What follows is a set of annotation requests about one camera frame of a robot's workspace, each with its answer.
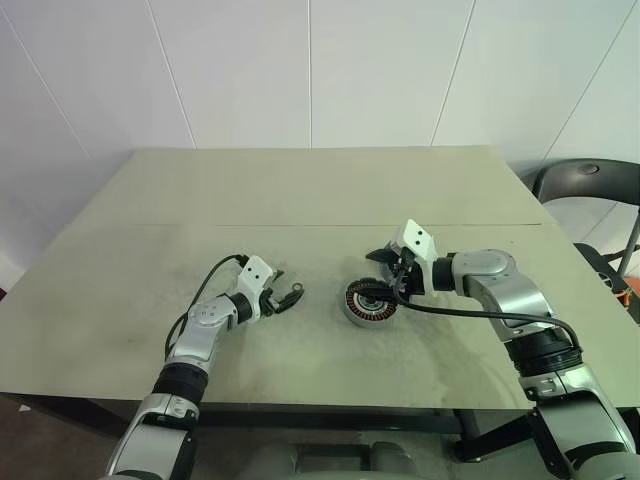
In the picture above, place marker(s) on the round motor stator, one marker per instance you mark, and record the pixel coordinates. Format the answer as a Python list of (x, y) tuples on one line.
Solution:
[(370, 312)]

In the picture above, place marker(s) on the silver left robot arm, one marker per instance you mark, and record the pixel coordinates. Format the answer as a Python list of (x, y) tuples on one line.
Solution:
[(200, 320)]

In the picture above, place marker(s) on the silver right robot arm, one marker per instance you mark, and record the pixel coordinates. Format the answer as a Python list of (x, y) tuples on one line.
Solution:
[(505, 290)]

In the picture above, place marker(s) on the black table frame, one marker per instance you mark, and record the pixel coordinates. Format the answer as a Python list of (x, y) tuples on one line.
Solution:
[(325, 422)]

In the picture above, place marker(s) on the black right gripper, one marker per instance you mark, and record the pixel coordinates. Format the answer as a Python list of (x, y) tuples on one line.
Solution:
[(412, 280)]

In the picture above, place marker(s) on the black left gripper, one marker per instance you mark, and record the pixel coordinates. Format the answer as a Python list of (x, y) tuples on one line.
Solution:
[(267, 302)]

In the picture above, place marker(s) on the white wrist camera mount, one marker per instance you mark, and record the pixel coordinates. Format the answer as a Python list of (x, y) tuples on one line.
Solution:
[(255, 272), (417, 237)]

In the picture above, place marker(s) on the dark folding chair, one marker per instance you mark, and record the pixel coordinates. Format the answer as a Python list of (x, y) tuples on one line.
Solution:
[(590, 172)]

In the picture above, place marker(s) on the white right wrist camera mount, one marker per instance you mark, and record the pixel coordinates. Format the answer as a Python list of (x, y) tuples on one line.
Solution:
[(417, 237)]

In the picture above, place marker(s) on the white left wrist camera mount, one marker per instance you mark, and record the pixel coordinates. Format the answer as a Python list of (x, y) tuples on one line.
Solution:
[(255, 272)]

